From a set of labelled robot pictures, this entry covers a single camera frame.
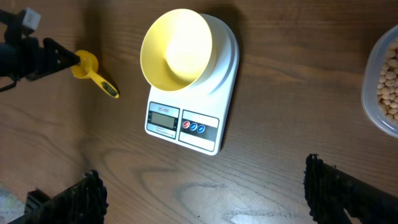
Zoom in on yellow plastic measuring scoop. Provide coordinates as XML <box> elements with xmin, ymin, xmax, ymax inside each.
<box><xmin>71</xmin><ymin>50</ymin><xmax>120</xmax><ymax>98</ymax></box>

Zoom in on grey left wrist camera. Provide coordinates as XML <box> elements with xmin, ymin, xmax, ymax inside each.
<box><xmin>22</xmin><ymin>7</ymin><xmax>41</xmax><ymax>32</ymax></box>

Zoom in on clear plastic container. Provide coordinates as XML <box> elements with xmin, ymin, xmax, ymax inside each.
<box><xmin>361</xmin><ymin>26</ymin><xmax>397</xmax><ymax>138</ymax></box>

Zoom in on white digital kitchen scale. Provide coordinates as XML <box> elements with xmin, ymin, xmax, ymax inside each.
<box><xmin>145</xmin><ymin>14</ymin><xmax>239</xmax><ymax>156</ymax></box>

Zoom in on yellow plastic bowl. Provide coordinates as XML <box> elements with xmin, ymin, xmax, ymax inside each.
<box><xmin>140</xmin><ymin>9</ymin><xmax>216</xmax><ymax>91</ymax></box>

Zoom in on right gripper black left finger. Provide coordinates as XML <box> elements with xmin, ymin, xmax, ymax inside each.
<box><xmin>9</xmin><ymin>169</ymin><xmax>109</xmax><ymax>224</ymax></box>

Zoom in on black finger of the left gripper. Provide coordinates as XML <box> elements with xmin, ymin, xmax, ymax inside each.
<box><xmin>40</xmin><ymin>37</ymin><xmax>80</xmax><ymax>77</ymax></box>

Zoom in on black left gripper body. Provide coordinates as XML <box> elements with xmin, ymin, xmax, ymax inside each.
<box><xmin>1</xmin><ymin>9</ymin><xmax>42</xmax><ymax>82</ymax></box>

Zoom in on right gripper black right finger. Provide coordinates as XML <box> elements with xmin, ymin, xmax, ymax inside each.
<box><xmin>303</xmin><ymin>154</ymin><xmax>397</xmax><ymax>224</ymax></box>

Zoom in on soybeans pile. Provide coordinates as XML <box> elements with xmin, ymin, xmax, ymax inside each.
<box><xmin>376</xmin><ymin>37</ymin><xmax>397</xmax><ymax>124</ymax></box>

